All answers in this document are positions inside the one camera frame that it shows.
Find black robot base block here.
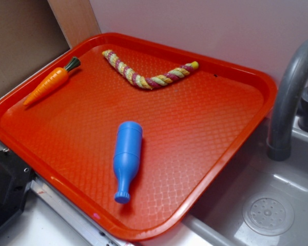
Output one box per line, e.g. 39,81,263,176
0,148,34,231

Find brown cardboard panel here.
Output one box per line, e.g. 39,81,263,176
0,1,69,98

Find orange toy carrot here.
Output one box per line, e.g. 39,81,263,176
23,56,81,106

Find light wooden board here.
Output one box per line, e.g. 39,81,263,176
48,0,101,48

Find blue plastic toy bottle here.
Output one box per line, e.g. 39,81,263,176
113,121,143,204

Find red plastic serving tray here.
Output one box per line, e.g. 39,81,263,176
0,33,277,242

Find grey toy sink basin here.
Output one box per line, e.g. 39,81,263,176
184,120,308,245

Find grey toy sink faucet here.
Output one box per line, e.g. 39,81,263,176
266,40,308,161

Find yellow and pink twisted rope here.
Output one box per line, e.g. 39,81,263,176
102,49,200,90

